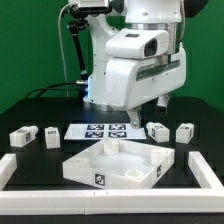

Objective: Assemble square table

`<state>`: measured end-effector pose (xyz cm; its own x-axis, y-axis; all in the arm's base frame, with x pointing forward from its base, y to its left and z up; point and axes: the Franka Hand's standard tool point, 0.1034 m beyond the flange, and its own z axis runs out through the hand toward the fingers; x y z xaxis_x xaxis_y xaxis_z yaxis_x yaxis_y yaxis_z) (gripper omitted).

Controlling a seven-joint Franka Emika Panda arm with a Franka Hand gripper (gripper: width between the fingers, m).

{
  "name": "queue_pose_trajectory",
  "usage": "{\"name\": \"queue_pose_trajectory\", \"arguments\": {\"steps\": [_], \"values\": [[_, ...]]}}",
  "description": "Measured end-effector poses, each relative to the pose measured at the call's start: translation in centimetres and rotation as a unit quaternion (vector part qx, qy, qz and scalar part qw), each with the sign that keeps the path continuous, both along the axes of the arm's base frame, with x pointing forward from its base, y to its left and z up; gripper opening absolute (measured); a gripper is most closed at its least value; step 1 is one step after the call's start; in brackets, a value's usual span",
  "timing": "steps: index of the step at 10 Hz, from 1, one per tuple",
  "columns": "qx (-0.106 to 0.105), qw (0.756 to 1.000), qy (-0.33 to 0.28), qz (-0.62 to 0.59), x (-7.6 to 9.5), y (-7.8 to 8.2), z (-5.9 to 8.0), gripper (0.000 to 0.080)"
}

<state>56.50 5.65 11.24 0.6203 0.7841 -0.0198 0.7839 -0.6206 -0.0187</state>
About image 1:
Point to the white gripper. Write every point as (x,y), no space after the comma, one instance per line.
(140,69)

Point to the white square table top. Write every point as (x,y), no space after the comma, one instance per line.
(119,164)

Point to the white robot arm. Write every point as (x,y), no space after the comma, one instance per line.
(168,15)

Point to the white tag sheet with markers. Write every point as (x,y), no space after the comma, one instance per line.
(99,131)

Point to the white U-shaped obstacle fence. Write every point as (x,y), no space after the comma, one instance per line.
(208,197)

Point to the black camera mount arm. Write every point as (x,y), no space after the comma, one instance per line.
(75,27)

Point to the camera on top mount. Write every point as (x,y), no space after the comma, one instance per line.
(90,6)

